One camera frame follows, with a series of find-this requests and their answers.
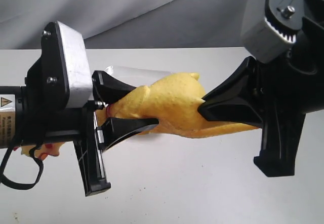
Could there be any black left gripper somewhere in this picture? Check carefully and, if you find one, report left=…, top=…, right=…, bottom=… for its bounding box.
left=25, top=57, right=159, bottom=196

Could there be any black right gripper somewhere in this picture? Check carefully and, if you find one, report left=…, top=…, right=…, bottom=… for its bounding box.
left=198, top=0, right=323, bottom=177

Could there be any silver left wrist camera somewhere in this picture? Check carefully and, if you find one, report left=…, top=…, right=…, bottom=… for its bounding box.
left=40, top=21, right=93, bottom=110

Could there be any white square plate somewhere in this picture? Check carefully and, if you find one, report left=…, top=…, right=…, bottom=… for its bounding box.
left=104, top=65, right=173, bottom=82

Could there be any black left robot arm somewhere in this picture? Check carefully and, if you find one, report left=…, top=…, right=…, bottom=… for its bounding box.
left=1, top=57, right=158, bottom=196

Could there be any yellow rubber chicken toy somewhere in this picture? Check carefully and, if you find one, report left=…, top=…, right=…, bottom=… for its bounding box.
left=20, top=72, right=263, bottom=161

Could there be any grey backdrop cloth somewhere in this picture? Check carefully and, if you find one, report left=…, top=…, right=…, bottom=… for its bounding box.
left=1, top=0, right=247, bottom=49

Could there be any black cable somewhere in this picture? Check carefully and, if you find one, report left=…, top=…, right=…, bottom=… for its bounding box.
left=0, top=92, right=49, bottom=191

